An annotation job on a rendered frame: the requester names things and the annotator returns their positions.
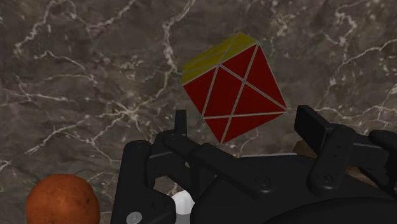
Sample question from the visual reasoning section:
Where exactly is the brown potato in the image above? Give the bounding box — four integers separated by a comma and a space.
25, 173, 101, 224

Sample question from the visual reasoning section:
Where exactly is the red and yellow puzzle cube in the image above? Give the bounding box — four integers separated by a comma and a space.
181, 31, 288, 144

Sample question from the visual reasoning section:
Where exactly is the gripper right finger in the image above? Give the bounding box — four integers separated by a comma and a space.
293, 104, 397, 199

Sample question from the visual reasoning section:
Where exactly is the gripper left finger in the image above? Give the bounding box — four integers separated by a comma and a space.
110, 109, 277, 224

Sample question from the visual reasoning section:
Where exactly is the white round object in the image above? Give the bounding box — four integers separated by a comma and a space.
171, 190, 195, 224

